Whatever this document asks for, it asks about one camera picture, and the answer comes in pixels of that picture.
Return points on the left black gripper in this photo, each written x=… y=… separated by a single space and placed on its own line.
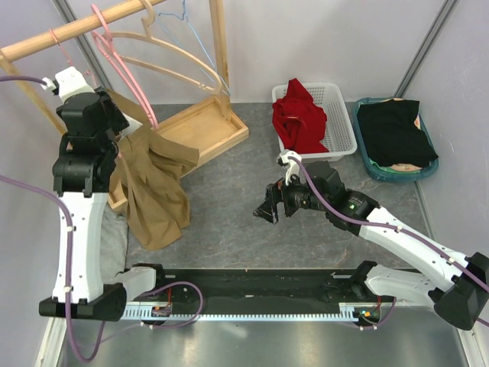
x=118 y=120

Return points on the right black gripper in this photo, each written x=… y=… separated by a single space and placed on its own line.
x=274 y=193

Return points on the pink wire hanger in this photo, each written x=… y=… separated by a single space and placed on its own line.
x=61 y=46

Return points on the pink plastic hanger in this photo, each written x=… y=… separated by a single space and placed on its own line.
x=104 y=43

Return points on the tan skirt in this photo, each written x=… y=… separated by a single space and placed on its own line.
x=150 y=169

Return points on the red garment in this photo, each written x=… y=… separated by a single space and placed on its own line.
x=299 y=123

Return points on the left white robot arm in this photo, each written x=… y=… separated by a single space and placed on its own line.
x=81 y=180

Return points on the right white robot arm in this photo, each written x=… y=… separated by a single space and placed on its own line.
x=451 y=283

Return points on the wooden hanger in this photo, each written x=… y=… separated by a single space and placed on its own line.
x=164 y=75

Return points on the wooden clothes rack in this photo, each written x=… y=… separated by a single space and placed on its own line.
x=210 y=125

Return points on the white plastic basket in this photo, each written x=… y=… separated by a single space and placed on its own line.
x=339 y=137

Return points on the black garment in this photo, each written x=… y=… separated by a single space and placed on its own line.
x=392 y=134

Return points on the teal plastic basket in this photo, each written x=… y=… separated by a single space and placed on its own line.
x=384 y=174

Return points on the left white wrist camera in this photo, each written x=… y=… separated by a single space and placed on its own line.
x=67 y=83

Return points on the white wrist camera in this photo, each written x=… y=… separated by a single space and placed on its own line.
x=290 y=161
x=67 y=83

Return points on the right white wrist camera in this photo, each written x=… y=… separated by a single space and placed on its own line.
x=290 y=161

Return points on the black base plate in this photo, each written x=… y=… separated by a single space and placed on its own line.
x=272 y=291

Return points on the blue wire hanger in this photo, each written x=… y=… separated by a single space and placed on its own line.
x=174 y=21

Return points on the slotted cable duct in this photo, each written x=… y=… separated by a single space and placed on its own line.
x=154 y=313

